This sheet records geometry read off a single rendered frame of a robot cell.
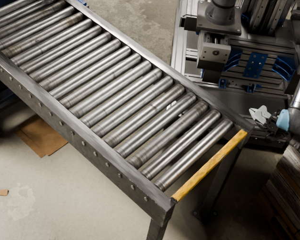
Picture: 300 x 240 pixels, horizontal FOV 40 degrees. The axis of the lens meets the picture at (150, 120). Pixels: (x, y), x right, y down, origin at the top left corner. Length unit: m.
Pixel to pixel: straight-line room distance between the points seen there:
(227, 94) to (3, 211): 1.48
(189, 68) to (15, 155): 1.21
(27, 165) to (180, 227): 0.94
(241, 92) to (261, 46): 0.53
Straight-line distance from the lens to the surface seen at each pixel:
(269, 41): 2.26
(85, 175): 2.40
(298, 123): 1.64
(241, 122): 1.70
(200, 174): 1.49
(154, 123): 1.61
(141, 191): 1.44
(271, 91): 2.73
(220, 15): 2.09
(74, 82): 1.75
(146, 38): 3.23
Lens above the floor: 2.05
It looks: 50 degrees down
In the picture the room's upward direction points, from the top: 9 degrees clockwise
